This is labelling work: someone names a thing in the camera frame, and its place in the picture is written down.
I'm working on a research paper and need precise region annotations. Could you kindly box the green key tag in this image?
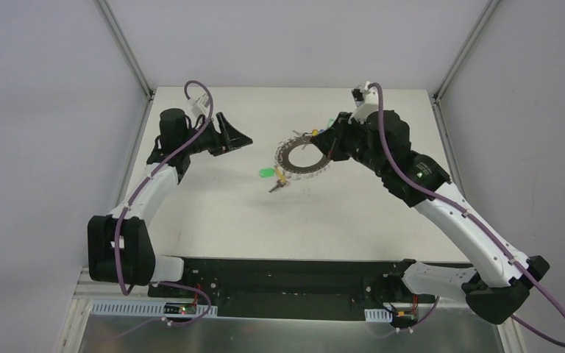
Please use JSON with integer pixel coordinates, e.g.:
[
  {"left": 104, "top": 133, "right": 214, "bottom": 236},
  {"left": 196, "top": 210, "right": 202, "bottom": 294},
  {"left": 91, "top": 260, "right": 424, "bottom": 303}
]
[{"left": 259, "top": 168, "right": 276, "bottom": 178}]

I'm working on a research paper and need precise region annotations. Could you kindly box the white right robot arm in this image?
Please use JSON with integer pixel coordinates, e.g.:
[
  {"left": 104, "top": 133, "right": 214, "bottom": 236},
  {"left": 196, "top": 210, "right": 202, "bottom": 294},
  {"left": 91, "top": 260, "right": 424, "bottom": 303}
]
[{"left": 310, "top": 110, "right": 550, "bottom": 324}]

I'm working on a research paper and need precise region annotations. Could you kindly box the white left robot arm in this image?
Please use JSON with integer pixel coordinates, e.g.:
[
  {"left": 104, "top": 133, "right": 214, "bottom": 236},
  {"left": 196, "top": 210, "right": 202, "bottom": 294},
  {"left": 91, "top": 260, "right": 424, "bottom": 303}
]
[{"left": 88, "top": 108, "right": 253, "bottom": 298}]

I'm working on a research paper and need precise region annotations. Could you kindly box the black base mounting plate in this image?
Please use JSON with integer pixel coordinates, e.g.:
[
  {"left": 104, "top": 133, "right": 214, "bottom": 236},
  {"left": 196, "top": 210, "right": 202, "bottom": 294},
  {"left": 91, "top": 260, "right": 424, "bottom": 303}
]
[{"left": 146, "top": 257, "right": 437, "bottom": 321}]

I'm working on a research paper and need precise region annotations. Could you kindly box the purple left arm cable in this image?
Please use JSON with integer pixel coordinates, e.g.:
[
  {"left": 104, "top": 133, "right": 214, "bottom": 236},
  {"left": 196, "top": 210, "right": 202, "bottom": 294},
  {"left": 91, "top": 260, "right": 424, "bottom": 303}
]
[{"left": 87, "top": 80, "right": 214, "bottom": 340}]

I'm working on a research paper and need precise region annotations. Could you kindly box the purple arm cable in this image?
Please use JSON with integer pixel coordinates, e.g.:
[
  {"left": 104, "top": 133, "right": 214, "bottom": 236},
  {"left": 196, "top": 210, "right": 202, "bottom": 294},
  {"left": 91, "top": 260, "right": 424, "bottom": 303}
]
[
  {"left": 367, "top": 82, "right": 565, "bottom": 349},
  {"left": 87, "top": 80, "right": 214, "bottom": 340}
]

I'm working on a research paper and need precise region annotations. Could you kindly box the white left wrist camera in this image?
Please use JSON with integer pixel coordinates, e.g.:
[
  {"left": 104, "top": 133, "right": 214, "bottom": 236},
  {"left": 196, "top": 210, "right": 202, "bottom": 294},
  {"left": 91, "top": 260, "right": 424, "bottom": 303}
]
[{"left": 188, "top": 93, "right": 211, "bottom": 119}]

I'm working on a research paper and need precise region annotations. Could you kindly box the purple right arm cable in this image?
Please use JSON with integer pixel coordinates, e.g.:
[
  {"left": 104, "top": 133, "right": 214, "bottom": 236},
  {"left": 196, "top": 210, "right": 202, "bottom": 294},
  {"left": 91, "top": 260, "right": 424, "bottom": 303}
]
[{"left": 367, "top": 82, "right": 565, "bottom": 349}]

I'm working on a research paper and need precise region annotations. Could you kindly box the aluminium frame rail front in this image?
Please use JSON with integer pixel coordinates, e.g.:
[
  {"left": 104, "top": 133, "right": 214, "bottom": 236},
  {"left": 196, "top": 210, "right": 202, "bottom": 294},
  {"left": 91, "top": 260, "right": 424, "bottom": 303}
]
[{"left": 73, "top": 266, "right": 514, "bottom": 310}]

